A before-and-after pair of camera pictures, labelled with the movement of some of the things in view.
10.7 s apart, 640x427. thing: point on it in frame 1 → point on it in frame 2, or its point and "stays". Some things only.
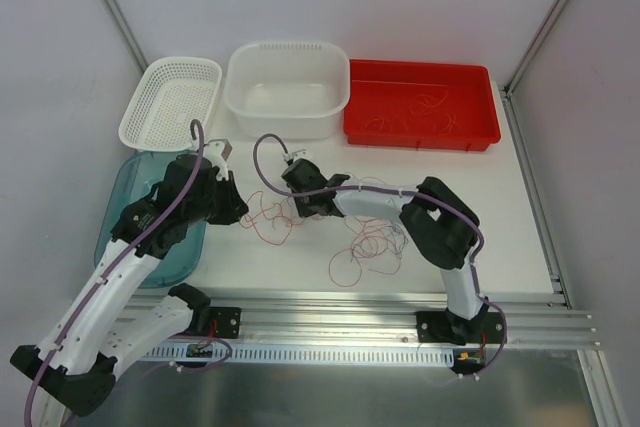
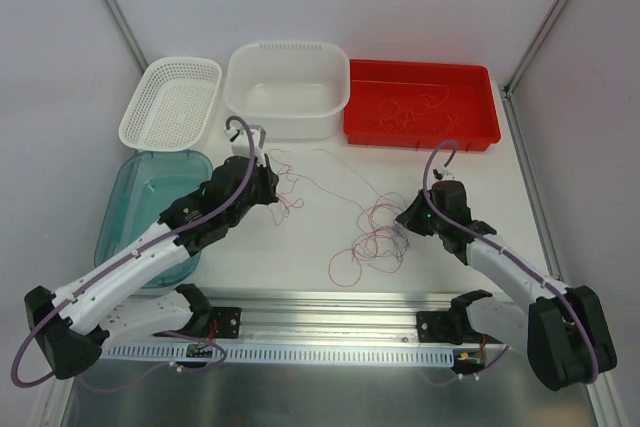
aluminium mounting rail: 262,318 stays
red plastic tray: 420,106 stays
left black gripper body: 223,198 → 267,182
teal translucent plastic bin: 134,179 stays
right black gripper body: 304,182 → 412,220
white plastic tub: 286,90 stays
